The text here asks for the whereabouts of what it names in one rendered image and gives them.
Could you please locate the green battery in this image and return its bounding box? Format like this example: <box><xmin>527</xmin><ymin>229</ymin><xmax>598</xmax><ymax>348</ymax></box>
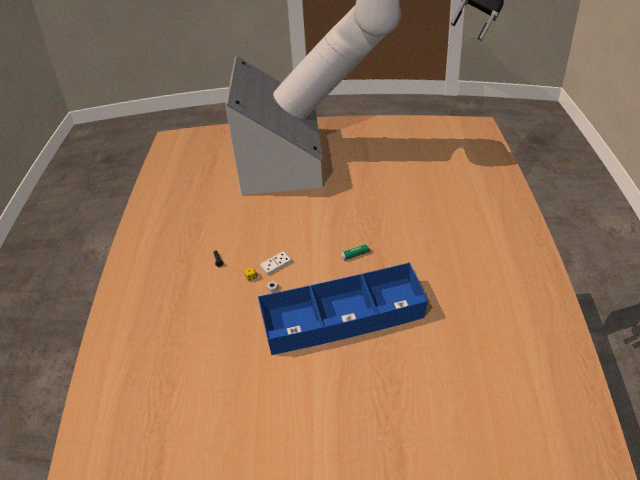
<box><xmin>341</xmin><ymin>244</ymin><xmax>369</xmax><ymax>260</ymax></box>

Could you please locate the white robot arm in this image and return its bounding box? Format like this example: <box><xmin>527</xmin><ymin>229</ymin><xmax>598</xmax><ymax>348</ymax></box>
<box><xmin>273</xmin><ymin>0</ymin><xmax>401</xmax><ymax>119</ymax></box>

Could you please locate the blue three-compartment bin rack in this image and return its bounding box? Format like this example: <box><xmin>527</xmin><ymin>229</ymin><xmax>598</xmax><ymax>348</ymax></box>
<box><xmin>259</xmin><ymin>263</ymin><xmax>428</xmax><ymax>355</ymax></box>

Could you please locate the yellow die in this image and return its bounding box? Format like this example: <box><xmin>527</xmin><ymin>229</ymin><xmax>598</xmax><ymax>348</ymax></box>
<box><xmin>244</xmin><ymin>267</ymin><xmax>256</xmax><ymax>281</ymax></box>

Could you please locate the white domino tile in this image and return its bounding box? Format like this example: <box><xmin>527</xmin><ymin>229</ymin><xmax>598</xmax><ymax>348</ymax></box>
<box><xmin>260</xmin><ymin>251</ymin><xmax>291</xmax><ymax>275</ymax></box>

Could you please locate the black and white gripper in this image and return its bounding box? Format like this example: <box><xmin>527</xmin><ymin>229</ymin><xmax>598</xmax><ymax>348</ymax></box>
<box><xmin>451</xmin><ymin>0</ymin><xmax>504</xmax><ymax>41</ymax></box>

